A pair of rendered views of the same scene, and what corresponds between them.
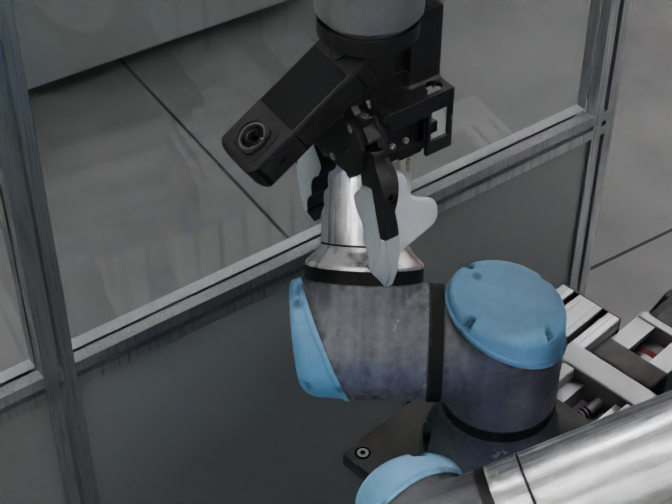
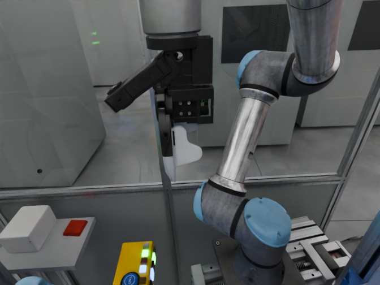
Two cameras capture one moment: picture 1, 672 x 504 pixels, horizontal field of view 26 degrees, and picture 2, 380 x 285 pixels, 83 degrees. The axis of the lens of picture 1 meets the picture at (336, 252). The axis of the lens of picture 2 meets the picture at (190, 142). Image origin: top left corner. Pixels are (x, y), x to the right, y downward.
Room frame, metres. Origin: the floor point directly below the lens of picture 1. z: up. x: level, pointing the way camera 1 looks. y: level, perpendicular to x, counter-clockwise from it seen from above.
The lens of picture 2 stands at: (0.59, -0.21, 1.71)
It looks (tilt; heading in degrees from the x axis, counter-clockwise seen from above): 31 degrees down; 35
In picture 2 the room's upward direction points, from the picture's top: 3 degrees counter-clockwise
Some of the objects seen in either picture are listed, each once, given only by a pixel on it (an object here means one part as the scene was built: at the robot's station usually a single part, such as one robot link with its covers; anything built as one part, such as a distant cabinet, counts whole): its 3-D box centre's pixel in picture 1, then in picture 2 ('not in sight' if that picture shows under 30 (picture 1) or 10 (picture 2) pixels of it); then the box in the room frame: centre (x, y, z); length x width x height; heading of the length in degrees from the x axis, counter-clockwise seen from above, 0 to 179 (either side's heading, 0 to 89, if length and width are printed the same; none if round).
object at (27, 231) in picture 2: not in sight; (26, 228); (0.69, 0.75, 0.91); 0.17 x 0.16 x 0.11; 36
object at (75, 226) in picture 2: not in sight; (75, 227); (0.82, 0.61, 0.87); 0.08 x 0.08 x 0.02; 29
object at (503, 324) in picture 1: (496, 341); (262, 228); (0.99, -0.16, 1.20); 0.13 x 0.12 x 0.14; 87
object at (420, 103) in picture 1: (375, 82); (181, 81); (0.84, -0.03, 1.62); 0.09 x 0.08 x 0.12; 126
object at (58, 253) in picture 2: not in sight; (46, 243); (0.71, 0.67, 0.84); 0.36 x 0.24 x 0.03; 126
